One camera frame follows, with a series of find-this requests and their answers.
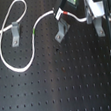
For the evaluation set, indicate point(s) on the right grey cable clip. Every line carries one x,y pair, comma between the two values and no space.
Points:
96,21

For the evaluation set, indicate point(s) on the middle grey cable clip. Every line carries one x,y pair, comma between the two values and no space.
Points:
63,29

